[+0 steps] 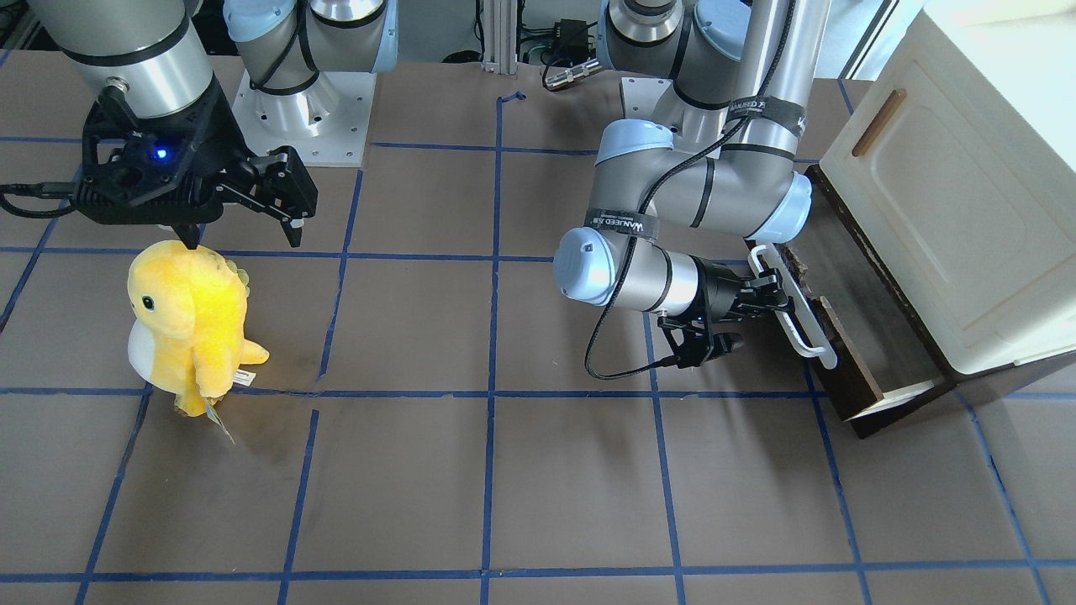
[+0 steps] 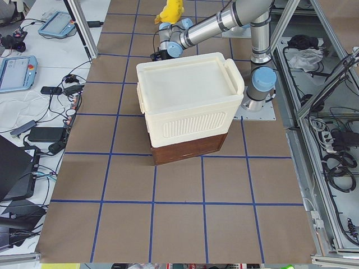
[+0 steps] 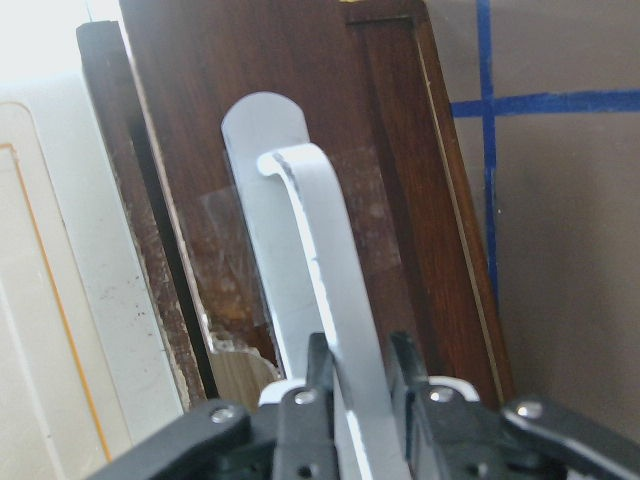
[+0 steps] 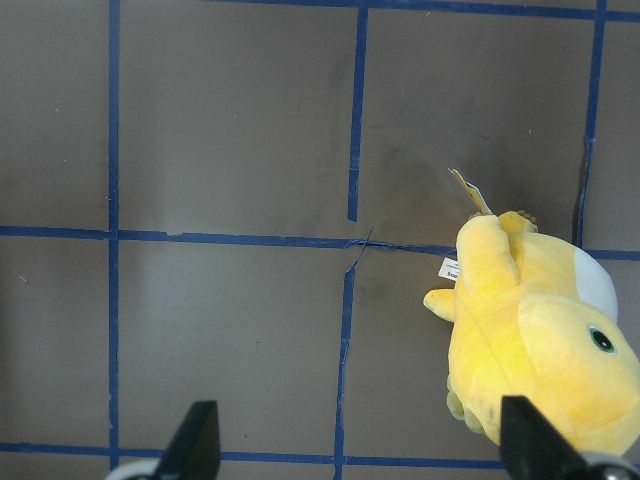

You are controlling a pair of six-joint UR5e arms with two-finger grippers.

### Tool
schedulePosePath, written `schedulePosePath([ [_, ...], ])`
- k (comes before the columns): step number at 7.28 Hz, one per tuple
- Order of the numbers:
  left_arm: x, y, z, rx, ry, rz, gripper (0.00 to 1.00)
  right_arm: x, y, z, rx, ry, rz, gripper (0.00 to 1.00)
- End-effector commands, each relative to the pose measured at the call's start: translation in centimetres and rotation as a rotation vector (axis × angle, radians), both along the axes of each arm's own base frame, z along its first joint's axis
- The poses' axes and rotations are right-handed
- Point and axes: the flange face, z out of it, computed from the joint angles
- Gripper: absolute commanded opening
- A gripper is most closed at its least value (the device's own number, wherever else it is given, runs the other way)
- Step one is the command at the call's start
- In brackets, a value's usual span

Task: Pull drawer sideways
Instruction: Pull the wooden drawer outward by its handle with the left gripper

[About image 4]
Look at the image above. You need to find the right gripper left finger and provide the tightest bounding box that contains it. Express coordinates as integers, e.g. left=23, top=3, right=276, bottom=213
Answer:
left=104, top=400, right=222, bottom=480

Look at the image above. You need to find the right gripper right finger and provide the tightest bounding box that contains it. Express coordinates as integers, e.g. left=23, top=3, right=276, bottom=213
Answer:
left=499, top=396, right=639, bottom=479

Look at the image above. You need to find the yellow plush toy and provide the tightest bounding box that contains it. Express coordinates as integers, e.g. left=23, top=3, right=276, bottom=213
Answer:
left=423, top=184, right=639, bottom=455

